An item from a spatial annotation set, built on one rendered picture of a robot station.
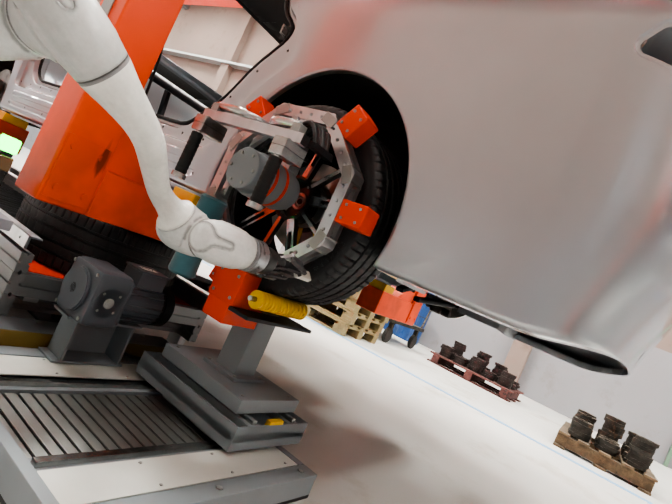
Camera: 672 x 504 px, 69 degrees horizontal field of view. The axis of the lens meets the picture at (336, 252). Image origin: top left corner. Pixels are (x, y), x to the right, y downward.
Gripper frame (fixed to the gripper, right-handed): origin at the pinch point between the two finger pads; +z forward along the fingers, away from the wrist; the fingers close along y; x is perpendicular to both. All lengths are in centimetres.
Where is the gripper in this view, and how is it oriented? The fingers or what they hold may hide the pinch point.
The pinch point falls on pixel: (302, 274)
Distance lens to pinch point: 145.2
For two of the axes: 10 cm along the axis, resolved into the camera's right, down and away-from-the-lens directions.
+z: 5.1, 2.5, 8.2
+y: 8.3, -4.2, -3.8
